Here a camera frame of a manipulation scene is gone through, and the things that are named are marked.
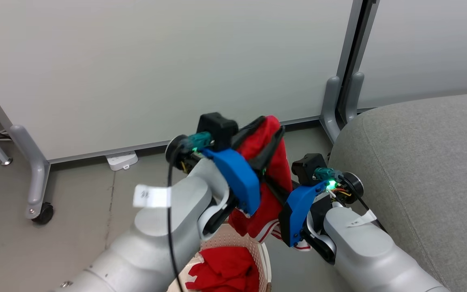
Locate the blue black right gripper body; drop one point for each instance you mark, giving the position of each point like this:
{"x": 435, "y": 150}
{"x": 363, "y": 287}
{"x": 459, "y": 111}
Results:
{"x": 296, "y": 211}

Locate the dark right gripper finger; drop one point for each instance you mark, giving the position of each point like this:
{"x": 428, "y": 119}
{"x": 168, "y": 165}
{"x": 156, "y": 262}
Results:
{"x": 279, "y": 187}

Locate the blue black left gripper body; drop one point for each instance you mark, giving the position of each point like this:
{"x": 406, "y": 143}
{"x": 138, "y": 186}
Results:
{"x": 237, "y": 178}

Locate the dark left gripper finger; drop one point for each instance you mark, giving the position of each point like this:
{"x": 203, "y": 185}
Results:
{"x": 249, "y": 129}
{"x": 268, "y": 150}

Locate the red jersey with white stripes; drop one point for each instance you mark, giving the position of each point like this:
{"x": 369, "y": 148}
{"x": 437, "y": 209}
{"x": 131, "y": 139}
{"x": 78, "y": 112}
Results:
{"x": 268, "y": 211}

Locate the plain red garment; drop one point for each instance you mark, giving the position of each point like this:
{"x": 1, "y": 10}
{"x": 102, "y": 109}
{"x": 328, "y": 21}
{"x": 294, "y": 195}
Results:
{"x": 225, "y": 269}

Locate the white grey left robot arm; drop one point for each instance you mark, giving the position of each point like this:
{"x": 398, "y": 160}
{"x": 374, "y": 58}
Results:
{"x": 156, "y": 243}

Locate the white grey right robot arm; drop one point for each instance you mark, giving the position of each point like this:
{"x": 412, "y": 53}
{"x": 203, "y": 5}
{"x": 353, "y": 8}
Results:
{"x": 371, "y": 255}

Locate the cream perforated laundry basket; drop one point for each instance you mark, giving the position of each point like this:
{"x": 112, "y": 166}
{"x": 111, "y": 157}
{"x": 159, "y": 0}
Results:
{"x": 237, "y": 237}

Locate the white paper tag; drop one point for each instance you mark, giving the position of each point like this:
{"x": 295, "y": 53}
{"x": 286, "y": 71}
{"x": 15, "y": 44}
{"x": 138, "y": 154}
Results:
{"x": 150, "y": 196}
{"x": 359, "y": 220}

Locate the white power strip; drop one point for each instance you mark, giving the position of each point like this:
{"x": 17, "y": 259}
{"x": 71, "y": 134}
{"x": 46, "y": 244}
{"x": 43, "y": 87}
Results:
{"x": 122, "y": 160}

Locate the wide white partition panel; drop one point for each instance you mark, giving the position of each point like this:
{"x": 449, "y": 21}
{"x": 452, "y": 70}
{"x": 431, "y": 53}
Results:
{"x": 136, "y": 69}

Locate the grey fabric sofa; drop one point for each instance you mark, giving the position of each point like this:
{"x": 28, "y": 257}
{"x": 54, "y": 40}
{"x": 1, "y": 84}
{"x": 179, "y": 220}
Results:
{"x": 428, "y": 170}

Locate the narrow white partition panel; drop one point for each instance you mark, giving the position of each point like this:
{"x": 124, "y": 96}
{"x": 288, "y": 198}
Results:
{"x": 432, "y": 48}

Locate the black caster wheel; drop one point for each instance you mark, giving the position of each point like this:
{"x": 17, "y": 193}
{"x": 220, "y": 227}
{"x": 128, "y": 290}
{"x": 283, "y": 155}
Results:
{"x": 45, "y": 214}

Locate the grey partition leg with caster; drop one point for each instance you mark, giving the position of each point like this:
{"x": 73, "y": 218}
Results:
{"x": 35, "y": 170}

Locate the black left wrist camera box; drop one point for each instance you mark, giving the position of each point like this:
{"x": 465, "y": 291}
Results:
{"x": 217, "y": 127}

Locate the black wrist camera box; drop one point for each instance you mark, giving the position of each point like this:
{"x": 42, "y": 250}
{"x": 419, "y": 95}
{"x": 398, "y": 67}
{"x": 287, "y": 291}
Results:
{"x": 217, "y": 127}
{"x": 306, "y": 168}

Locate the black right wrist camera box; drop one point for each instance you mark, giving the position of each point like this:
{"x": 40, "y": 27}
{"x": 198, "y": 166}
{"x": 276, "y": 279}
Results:
{"x": 306, "y": 168}

